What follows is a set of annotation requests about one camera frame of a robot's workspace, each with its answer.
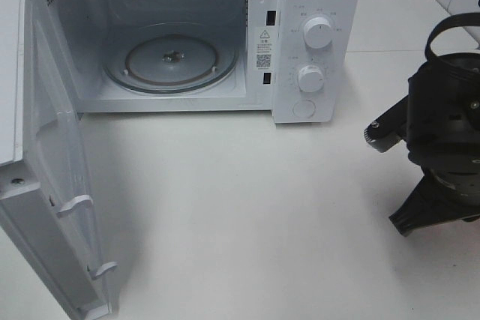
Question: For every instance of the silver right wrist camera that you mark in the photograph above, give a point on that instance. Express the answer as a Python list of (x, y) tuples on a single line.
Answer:
[(387, 130)]

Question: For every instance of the white warning label sticker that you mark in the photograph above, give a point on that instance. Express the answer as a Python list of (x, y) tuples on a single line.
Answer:
[(264, 41)]

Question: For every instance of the white round knob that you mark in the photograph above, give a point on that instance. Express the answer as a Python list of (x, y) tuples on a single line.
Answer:
[(318, 31), (310, 79)]

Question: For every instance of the white microwave door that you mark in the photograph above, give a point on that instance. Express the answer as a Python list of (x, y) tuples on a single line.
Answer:
[(47, 207)]

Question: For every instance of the white microwave oven body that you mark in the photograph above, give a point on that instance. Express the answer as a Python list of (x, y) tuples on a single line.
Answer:
[(88, 24)]

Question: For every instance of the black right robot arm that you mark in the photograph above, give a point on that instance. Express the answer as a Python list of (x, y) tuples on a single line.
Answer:
[(437, 98)]

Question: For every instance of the glass microwave turntable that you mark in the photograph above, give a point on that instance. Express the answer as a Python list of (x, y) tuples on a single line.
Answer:
[(171, 58)]

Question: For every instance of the round white door button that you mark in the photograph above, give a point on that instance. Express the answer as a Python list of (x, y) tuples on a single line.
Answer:
[(304, 109)]

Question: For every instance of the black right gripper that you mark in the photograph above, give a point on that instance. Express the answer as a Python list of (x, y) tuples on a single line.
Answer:
[(449, 191)]

